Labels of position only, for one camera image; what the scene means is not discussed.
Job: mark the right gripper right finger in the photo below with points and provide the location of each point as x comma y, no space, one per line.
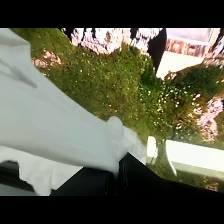
150,183

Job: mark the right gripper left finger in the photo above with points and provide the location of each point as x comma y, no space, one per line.
90,183

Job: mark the white garment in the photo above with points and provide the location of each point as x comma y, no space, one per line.
50,126

